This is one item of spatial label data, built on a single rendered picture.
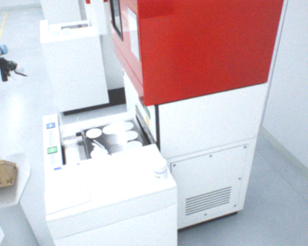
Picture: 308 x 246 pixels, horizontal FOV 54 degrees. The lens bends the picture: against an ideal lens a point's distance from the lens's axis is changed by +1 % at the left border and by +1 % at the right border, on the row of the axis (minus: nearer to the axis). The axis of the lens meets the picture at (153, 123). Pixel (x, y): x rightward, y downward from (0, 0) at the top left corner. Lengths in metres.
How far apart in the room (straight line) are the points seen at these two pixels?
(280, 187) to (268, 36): 1.60
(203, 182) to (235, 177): 0.25
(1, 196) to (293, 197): 2.26
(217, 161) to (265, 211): 0.84
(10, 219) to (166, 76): 1.30
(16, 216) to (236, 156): 1.47
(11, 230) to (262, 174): 2.14
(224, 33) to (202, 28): 0.13
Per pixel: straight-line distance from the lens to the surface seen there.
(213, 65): 1.62
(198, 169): 2.02
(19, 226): 2.19
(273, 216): 2.72
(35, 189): 3.05
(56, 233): 1.54
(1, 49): 2.41
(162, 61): 1.49
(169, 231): 1.76
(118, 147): 1.84
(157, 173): 1.48
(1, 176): 1.89
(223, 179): 2.20
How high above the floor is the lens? 2.06
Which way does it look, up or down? 35 degrees down
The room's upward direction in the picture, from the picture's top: 3 degrees counter-clockwise
